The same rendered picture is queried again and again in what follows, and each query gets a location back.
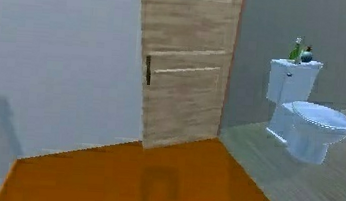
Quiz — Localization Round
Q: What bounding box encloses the light wooden room door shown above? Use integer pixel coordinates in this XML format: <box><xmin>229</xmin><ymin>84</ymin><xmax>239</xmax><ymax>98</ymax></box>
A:
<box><xmin>130</xmin><ymin>0</ymin><xmax>245</xmax><ymax>155</ymax></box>

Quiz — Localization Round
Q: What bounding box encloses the white toilet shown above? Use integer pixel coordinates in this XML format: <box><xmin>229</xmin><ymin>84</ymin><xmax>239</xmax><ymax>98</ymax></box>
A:
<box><xmin>261</xmin><ymin>57</ymin><xmax>346</xmax><ymax>167</ymax></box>

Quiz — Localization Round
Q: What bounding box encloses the green spray bottle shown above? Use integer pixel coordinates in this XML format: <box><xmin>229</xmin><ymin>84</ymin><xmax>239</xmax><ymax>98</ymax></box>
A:
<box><xmin>287</xmin><ymin>36</ymin><xmax>305</xmax><ymax>65</ymax></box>

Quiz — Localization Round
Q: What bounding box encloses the dark teal round bottle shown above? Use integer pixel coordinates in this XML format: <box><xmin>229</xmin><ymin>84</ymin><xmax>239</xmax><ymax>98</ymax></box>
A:
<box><xmin>300</xmin><ymin>44</ymin><xmax>315</xmax><ymax>64</ymax></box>

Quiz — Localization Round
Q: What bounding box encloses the black door handle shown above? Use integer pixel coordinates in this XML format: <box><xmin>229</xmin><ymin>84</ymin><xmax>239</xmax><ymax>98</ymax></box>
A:
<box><xmin>144</xmin><ymin>55</ymin><xmax>154</xmax><ymax>86</ymax></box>

